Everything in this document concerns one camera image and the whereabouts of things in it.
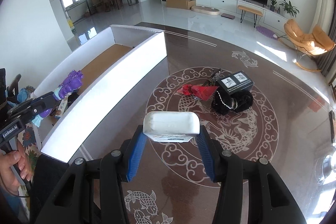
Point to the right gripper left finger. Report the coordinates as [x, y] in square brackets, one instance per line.
[91, 191]

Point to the floral cloth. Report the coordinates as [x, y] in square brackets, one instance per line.
[27, 138]

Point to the white cardboard sorting box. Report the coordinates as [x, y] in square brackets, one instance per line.
[112, 62]

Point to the white tv cabinet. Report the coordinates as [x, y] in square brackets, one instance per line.
[268, 17]

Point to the small black printed box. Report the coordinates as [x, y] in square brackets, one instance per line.
[235, 82]

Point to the orange lounge chair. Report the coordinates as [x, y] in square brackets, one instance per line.
[312, 45]

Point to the brown cardboard box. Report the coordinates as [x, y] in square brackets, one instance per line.
[180, 4]

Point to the green potted plant right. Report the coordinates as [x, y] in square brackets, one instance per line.
[289, 9]

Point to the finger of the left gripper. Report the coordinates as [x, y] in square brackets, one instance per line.
[44, 104]

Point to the small dark potted plant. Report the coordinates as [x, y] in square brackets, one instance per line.
[273, 4]

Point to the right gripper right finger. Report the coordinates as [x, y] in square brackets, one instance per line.
[270, 201]

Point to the red pink pouch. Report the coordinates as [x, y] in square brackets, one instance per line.
[186, 90]

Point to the black velvet scrunchie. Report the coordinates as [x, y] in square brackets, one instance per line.
[223, 103]

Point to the red snack packet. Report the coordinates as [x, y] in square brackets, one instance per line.
[203, 92]

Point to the purple toy water gun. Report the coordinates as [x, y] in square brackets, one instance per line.
[71, 83]

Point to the white rectangular bottle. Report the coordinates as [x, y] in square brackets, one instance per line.
[171, 126]

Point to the small wooden bench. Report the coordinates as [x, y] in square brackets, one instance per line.
[256, 14]

